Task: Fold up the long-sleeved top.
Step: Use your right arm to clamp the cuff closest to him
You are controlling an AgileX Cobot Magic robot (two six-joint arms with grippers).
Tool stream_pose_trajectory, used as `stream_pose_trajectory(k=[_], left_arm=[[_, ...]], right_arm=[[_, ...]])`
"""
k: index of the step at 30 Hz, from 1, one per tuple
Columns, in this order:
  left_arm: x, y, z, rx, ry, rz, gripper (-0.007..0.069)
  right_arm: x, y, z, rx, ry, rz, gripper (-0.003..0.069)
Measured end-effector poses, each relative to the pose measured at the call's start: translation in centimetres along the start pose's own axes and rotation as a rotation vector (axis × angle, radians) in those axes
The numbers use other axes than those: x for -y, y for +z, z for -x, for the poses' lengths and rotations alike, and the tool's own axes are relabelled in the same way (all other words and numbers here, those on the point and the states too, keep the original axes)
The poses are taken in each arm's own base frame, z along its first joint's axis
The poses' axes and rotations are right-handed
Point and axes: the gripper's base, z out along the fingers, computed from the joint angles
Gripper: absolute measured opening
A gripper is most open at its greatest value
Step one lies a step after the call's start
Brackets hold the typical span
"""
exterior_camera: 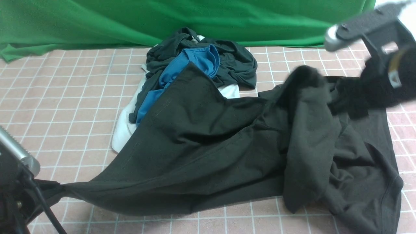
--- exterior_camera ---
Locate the white shirt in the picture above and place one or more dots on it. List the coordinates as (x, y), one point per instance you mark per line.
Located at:
(130, 126)

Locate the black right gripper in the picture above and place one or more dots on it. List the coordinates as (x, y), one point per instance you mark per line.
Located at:
(371, 91)

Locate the pink checkered tablecloth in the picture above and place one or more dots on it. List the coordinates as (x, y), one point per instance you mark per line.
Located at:
(63, 107)

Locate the dark teal gray shirt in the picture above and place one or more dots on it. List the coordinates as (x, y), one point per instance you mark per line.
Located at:
(234, 61)

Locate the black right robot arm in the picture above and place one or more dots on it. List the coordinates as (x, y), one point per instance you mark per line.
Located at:
(401, 72)

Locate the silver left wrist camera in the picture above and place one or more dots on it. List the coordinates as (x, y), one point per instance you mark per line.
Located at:
(14, 159)

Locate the green backdrop cloth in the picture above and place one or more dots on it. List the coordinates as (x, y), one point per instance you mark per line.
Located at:
(35, 27)

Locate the dark gray long-sleeved shirt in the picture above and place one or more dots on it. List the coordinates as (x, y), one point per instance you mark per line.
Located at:
(196, 150)

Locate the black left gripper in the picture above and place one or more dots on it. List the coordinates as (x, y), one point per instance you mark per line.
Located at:
(25, 199)

